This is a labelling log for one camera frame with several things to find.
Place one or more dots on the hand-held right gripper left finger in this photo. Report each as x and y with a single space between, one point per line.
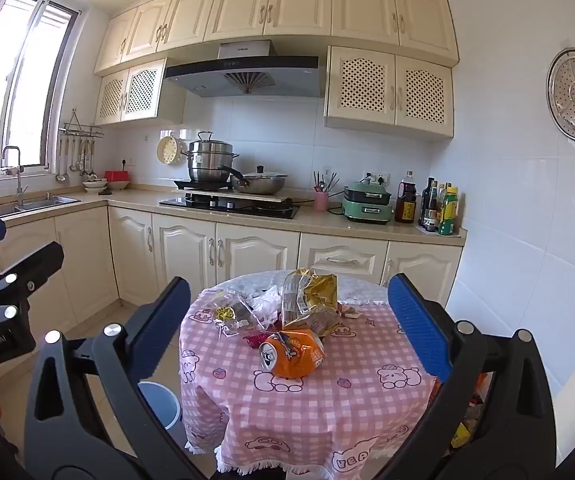
165 320

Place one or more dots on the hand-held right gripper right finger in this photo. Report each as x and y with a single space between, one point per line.
417 325

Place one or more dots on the light blue trash bin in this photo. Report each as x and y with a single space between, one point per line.
160 405

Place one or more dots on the clear plastic bag red print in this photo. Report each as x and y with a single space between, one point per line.
268 305

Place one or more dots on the gold snack bag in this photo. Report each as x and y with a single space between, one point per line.
312 290

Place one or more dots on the crushed orange drink can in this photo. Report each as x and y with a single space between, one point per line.
297 357

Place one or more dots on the steel kitchen sink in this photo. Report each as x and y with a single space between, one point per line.
17 207

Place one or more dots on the clear plastic wrapper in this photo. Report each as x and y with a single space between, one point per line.
212 305

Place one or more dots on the steel kitchen faucet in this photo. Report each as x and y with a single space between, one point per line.
19 180

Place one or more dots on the cream lower kitchen cabinets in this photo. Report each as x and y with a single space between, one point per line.
187 255

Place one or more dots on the cream kitchen cabinets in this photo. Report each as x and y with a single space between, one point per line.
297 5
187 255

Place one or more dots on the small magenta wrapper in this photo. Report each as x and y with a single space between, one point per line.
255 341

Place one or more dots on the brown snack wrapper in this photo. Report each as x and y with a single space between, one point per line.
320 324

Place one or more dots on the white bottle tray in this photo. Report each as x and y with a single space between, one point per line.
455 234

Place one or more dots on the row of hanging utensils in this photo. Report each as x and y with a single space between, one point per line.
72 157

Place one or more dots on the green yellow oil bottle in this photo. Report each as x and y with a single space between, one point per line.
449 212

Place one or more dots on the red box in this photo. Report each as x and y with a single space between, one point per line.
116 175

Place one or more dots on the slim dark sauce bottle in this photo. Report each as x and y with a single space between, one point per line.
426 205

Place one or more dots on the large dark sauce bottle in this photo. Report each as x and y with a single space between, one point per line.
406 202

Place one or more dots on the black gas stove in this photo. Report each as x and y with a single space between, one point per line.
227 207

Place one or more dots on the green electric cooker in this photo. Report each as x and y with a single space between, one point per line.
366 205

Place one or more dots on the pink checked tablecloth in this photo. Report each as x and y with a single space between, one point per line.
317 410

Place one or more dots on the black induction cooker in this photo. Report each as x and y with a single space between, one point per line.
192 185

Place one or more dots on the wooden board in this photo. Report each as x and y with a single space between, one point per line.
227 196

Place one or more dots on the metal utensil rack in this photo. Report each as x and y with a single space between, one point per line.
80 130

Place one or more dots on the pink utensil cup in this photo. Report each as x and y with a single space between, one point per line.
321 202

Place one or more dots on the kitchen window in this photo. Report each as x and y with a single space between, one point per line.
27 85

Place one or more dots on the steel steamer pot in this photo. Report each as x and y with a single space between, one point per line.
207 160

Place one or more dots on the steel wok with lid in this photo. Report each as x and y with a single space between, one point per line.
260 182

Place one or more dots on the cream perforated steamer plate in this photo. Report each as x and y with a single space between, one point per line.
167 151

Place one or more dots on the narrow cream lattice cabinet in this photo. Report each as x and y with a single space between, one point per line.
137 91

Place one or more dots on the wide cream lattice cabinet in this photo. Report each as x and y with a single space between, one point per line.
387 90

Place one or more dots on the black range hood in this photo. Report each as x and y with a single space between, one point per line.
247 77

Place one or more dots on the cream upper kitchen cabinets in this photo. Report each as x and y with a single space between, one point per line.
297 5

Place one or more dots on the wall socket with plugs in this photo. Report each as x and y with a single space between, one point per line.
377 178

